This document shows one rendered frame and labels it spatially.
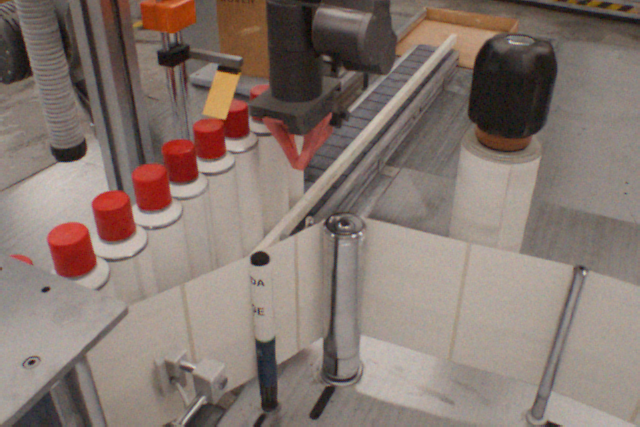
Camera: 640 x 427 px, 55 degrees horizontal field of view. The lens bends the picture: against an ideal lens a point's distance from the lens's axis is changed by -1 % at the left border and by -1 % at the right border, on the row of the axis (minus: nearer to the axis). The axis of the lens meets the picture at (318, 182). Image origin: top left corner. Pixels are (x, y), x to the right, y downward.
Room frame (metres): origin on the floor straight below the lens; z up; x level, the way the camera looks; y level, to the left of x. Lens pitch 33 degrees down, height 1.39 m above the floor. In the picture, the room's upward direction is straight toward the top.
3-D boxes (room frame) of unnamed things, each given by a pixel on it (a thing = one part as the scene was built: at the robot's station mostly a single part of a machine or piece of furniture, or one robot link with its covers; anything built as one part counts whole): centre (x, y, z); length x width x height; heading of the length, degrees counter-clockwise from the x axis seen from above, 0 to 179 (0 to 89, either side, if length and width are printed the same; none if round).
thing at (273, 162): (0.68, 0.06, 0.98); 0.05 x 0.05 x 0.20
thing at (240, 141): (0.64, 0.10, 0.98); 0.05 x 0.05 x 0.20
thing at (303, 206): (0.89, -0.07, 0.91); 1.07 x 0.01 x 0.02; 154
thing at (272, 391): (0.39, 0.05, 0.97); 0.02 x 0.02 x 0.19
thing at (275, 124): (0.64, 0.02, 1.05); 0.07 x 0.07 x 0.09; 64
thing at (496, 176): (0.59, -0.20, 1.03); 0.09 x 0.09 x 0.30
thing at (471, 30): (1.54, -0.35, 0.85); 0.30 x 0.26 x 0.04; 154
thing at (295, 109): (0.63, 0.02, 1.12); 0.10 x 0.07 x 0.07; 154
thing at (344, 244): (0.43, -0.02, 0.97); 0.05 x 0.05 x 0.19
